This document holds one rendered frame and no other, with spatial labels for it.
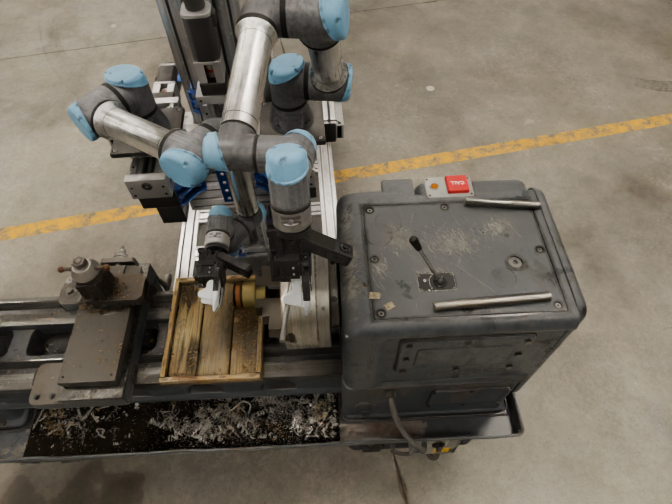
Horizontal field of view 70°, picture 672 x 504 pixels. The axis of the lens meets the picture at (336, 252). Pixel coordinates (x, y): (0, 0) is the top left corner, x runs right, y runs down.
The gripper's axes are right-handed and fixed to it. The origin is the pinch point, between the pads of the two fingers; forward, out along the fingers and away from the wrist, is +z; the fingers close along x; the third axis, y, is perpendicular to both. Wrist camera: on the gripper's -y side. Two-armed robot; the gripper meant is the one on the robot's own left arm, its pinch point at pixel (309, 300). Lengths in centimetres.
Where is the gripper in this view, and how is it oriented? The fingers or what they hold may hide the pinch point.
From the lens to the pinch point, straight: 106.2
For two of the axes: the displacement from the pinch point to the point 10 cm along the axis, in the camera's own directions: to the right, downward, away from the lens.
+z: 0.3, 8.1, 5.9
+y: -10.0, 0.4, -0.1
